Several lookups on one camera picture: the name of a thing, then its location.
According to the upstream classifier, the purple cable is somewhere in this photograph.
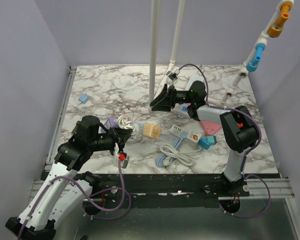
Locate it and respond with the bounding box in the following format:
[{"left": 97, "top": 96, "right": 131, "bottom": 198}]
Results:
[
  {"left": 16, "top": 159, "right": 132, "bottom": 240},
  {"left": 176, "top": 63, "right": 271, "bottom": 218}
]

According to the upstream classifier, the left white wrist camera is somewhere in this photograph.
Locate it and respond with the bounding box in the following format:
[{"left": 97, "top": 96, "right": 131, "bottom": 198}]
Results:
[{"left": 112, "top": 147, "right": 130, "bottom": 169}]

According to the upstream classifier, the white round plug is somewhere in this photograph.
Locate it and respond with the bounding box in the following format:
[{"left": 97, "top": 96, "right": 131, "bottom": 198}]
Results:
[{"left": 160, "top": 144, "right": 202, "bottom": 167}]

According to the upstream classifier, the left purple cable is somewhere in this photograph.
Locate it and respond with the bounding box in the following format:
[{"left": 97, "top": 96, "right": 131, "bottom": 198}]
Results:
[{"left": 16, "top": 159, "right": 132, "bottom": 240}]

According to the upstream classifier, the light blue cable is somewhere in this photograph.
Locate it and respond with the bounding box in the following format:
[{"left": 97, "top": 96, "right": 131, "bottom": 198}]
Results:
[{"left": 155, "top": 132, "right": 187, "bottom": 169}]

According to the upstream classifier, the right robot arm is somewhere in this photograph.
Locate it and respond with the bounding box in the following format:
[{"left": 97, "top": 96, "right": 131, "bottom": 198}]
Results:
[{"left": 150, "top": 80, "right": 262, "bottom": 196}]

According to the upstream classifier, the mint green thin cable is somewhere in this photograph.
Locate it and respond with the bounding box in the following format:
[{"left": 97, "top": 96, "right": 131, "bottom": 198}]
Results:
[{"left": 68, "top": 102, "right": 98, "bottom": 117}]

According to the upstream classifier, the purple USB power strip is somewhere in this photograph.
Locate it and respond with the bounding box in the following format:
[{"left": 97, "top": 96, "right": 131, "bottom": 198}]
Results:
[{"left": 104, "top": 116, "right": 118, "bottom": 129}]

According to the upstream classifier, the wooden cube socket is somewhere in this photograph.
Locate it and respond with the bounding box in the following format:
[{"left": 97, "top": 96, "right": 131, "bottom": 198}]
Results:
[{"left": 142, "top": 123, "right": 161, "bottom": 140}]

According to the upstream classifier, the white PVC pipe frame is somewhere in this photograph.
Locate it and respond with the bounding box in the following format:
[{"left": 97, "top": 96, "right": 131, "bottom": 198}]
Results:
[{"left": 148, "top": 0, "right": 295, "bottom": 113}]

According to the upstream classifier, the teal plug adapter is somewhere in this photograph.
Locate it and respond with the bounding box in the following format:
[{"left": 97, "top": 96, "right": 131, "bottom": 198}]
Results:
[{"left": 206, "top": 135, "right": 217, "bottom": 145}]

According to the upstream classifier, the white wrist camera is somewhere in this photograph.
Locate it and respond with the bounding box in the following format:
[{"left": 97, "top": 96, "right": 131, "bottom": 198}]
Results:
[
  {"left": 165, "top": 69, "right": 180, "bottom": 82},
  {"left": 112, "top": 147, "right": 130, "bottom": 169}
]

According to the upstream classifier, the orange pipe fitting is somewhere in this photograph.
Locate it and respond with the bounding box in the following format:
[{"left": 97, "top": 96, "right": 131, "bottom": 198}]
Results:
[{"left": 267, "top": 2, "right": 292, "bottom": 38}]

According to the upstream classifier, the light blue charger plug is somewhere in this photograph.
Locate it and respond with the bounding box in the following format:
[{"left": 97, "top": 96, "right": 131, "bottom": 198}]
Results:
[{"left": 78, "top": 94, "right": 89, "bottom": 104}]

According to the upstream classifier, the blue pipe fitting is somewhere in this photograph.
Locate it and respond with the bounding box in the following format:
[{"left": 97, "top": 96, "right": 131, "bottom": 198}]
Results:
[{"left": 246, "top": 43, "right": 266, "bottom": 72}]

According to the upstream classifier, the white multicolour power strip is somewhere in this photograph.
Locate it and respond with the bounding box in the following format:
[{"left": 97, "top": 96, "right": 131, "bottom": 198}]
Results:
[{"left": 172, "top": 74, "right": 205, "bottom": 119}]

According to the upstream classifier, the pink triangular power strip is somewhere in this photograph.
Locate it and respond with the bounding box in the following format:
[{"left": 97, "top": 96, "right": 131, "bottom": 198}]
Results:
[{"left": 199, "top": 121, "right": 222, "bottom": 136}]

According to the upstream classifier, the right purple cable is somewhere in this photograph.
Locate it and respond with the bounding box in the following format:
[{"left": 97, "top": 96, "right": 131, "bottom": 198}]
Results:
[{"left": 176, "top": 63, "right": 271, "bottom": 218}]

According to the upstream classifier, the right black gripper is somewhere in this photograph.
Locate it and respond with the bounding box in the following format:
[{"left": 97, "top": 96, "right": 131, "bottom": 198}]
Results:
[{"left": 150, "top": 85, "right": 194, "bottom": 113}]

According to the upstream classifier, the white cartoon cube adapter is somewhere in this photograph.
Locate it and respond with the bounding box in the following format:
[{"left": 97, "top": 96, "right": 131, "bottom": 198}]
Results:
[{"left": 187, "top": 131, "right": 202, "bottom": 143}]

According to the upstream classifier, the white coiled cable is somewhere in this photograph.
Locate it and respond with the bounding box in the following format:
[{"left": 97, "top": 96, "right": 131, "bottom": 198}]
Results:
[{"left": 114, "top": 114, "right": 135, "bottom": 133}]

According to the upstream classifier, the black metal base rail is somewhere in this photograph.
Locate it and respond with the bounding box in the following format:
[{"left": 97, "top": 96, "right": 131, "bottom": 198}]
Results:
[{"left": 75, "top": 172, "right": 251, "bottom": 209}]

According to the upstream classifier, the blue plug adapter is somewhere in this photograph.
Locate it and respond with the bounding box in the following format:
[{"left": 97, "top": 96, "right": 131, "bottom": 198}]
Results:
[{"left": 198, "top": 137, "right": 211, "bottom": 150}]

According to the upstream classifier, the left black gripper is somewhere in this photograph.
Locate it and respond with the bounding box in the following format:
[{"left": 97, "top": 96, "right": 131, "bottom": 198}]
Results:
[{"left": 89, "top": 127, "right": 133, "bottom": 158}]

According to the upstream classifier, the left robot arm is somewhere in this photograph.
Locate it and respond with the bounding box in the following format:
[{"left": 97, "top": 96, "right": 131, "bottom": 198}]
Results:
[{"left": 5, "top": 115, "right": 133, "bottom": 240}]

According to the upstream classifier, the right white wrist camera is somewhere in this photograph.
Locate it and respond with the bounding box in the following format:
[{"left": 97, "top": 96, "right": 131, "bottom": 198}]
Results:
[{"left": 165, "top": 69, "right": 180, "bottom": 82}]

